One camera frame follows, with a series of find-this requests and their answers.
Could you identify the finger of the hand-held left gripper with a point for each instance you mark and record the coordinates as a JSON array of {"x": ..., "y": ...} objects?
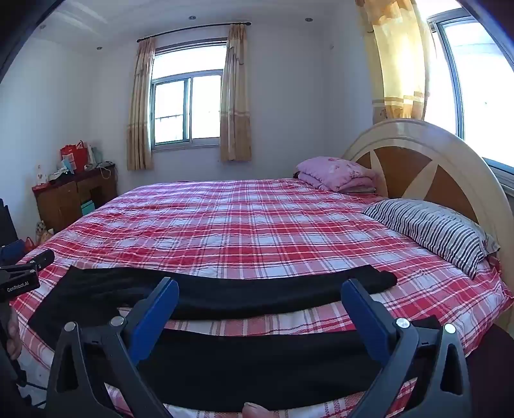
[{"x": 42, "y": 258}]

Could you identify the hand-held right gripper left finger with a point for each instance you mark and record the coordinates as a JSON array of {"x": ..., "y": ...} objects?
[{"x": 154, "y": 317}]

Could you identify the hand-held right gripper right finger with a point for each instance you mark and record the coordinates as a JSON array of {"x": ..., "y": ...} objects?
[{"x": 363, "y": 317}]

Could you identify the black pants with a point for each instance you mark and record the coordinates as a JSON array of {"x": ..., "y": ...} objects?
[{"x": 249, "y": 293}]

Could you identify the person's left hand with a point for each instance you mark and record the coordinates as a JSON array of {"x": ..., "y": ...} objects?
[{"x": 13, "y": 337}]

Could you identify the blue bag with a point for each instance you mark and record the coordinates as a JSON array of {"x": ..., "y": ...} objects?
[{"x": 11, "y": 253}]

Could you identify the black object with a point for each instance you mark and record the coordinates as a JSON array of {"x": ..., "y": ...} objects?
[{"x": 7, "y": 225}]

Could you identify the wooden desk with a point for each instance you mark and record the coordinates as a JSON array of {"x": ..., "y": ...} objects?
[{"x": 56, "y": 205}]

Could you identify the teal box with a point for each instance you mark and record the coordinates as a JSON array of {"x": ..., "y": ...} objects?
[{"x": 87, "y": 208}]

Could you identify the white figurine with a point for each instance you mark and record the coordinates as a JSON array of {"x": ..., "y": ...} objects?
[{"x": 39, "y": 175}]

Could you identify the red gift bag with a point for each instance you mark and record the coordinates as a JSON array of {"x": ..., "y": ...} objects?
[{"x": 76, "y": 154}]

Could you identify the striped pillow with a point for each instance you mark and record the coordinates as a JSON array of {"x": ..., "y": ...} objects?
[{"x": 433, "y": 229}]

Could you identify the red plaid bedsheet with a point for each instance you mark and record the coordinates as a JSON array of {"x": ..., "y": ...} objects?
[{"x": 241, "y": 225}]

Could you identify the dark maroon cloth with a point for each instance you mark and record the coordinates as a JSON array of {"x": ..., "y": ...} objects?
[{"x": 492, "y": 369}]

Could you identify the folded pink blanket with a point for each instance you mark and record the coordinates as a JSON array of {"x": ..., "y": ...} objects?
[{"x": 333, "y": 171}]

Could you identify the cream and wood headboard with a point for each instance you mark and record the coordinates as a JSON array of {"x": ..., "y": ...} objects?
[{"x": 421, "y": 177}]

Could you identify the beige patterned curtain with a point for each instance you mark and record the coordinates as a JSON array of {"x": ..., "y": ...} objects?
[
  {"x": 140, "y": 120},
  {"x": 235, "y": 100}
]

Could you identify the small sliding window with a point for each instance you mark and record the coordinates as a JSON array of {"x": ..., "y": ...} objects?
[{"x": 172, "y": 108}]

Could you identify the yellow patterned curtain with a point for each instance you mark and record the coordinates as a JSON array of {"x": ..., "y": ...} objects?
[{"x": 397, "y": 60}]

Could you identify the large window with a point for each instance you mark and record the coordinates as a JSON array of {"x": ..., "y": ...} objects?
[{"x": 482, "y": 80}]

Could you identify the black curtain rod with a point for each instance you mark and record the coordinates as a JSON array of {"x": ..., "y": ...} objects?
[{"x": 184, "y": 32}]

